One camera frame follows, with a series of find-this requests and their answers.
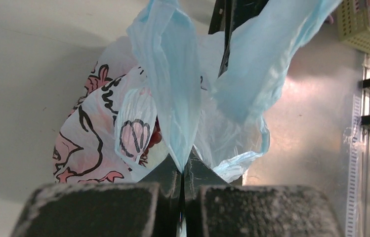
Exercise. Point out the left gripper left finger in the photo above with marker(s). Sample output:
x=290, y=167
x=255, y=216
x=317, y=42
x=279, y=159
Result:
x=148, y=208

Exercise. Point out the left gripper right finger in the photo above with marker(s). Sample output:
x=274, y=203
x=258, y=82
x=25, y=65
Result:
x=215, y=208

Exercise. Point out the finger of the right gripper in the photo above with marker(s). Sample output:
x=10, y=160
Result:
x=229, y=15

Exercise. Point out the red fake grape bunch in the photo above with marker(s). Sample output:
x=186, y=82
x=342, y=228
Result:
x=149, y=159

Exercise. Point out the light blue plastic bag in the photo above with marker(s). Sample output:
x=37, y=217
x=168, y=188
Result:
x=163, y=69

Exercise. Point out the yellow-green perforated basket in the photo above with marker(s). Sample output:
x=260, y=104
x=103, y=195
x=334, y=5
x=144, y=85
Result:
x=353, y=25

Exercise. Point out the grey slotted cable duct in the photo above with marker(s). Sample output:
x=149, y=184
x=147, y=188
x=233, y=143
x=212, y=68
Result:
x=351, y=138

